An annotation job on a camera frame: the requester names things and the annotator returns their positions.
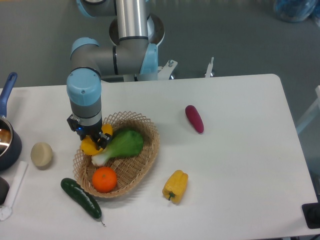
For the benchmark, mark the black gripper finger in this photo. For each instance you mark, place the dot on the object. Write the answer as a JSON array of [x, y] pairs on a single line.
[[100, 140], [73, 123]]

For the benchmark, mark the woven wicker basket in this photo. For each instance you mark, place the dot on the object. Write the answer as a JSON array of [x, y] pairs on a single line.
[[129, 170]]

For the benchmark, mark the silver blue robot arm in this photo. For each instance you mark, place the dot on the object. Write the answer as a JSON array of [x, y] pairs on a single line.
[[135, 54]]

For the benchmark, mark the black device at edge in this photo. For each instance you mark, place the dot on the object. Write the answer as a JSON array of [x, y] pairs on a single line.
[[311, 212]]

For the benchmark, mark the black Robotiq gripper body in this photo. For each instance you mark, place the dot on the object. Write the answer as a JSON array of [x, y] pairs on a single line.
[[93, 131]]

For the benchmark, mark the purple sweet potato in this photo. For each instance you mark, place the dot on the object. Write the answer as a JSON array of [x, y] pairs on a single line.
[[194, 118]]

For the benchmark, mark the dark round object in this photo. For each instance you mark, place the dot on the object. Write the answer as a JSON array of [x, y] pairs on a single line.
[[4, 189]]

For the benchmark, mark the white frame at right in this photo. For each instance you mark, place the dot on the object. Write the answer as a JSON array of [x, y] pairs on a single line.
[[309, 115]]

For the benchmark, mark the white rolled cloth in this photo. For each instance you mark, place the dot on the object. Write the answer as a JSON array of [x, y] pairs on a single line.
[[6, 208]]

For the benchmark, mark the dark blue saucepan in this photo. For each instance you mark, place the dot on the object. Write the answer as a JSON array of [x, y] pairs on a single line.
[[10, 141]]

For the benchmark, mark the yellow mango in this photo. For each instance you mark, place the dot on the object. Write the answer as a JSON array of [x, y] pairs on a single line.
[[89, 147]]

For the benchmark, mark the dark green cucumber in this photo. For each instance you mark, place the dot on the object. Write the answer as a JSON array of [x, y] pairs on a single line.
[[81, 197]]

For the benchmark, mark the green bok choy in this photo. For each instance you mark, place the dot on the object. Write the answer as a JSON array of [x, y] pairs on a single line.
[[126, 143]]

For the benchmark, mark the blue plastic bag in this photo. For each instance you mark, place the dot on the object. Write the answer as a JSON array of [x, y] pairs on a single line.
[[294, 11]]

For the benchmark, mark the yellow bell pepper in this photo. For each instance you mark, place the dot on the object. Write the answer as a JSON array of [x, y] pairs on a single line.
[[175, 187]]

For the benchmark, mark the orange fruit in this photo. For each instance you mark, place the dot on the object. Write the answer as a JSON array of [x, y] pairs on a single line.
[[104, 179]]

